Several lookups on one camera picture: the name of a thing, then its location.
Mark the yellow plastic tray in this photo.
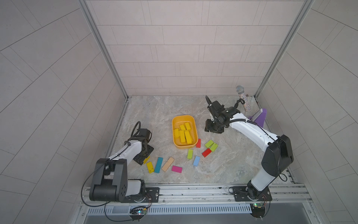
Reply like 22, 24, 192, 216
172, 115, 199, 149

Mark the yellow block small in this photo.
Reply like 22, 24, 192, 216
144, 156, 150, 164

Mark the circuit board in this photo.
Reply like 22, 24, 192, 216
130, 206, 148, 216
250, 203, 266, 219

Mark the light blue block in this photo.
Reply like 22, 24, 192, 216
193, 156, 200, 167

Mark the aluminium mounting rail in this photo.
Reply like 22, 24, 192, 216
78, 183, 312, 208

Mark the yellow block top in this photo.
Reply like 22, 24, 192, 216
185, 122, 191, 130

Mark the left circuit board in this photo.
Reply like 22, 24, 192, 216
130, 206, 148, 216

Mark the right circuit board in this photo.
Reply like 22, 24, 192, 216
250, 203, 266, 219

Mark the green block centre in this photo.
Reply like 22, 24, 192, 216
187, 149, 193, 160

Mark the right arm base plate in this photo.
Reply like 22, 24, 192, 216
229, 186, 272, 202

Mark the red block right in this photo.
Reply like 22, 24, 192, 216
202, 148, 212, 158

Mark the tan wooden block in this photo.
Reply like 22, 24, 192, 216
162, 157, 175, 172

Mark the magenta block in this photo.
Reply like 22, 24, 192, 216
172, 166, 183, 173

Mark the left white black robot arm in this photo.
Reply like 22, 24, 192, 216
89, 128, 153, 203

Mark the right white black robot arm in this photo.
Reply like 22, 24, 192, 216
205, 96, 294, 200

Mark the purple phone holder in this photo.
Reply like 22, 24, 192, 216
249, 108, 267, 128

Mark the left black cable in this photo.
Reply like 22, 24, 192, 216
80, 165, 135, 223

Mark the light green block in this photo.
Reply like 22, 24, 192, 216
210, 143, 218, 152
205, 140, 214, 148

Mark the teal block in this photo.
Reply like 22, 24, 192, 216
154, 157, 163, 174

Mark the red block by tray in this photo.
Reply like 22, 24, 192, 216
196, 139, 201, 148

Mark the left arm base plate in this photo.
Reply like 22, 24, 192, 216
124, 188, 160, 203

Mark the light green block upper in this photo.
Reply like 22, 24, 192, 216
205, 140, 214, 148

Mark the glitter microphone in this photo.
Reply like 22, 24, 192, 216
236, 85, 250, 112

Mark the yellow block diagonal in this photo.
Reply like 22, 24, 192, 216
185, 130, 193, 145

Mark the black microphone stand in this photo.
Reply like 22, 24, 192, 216
234, 99, 246, 109

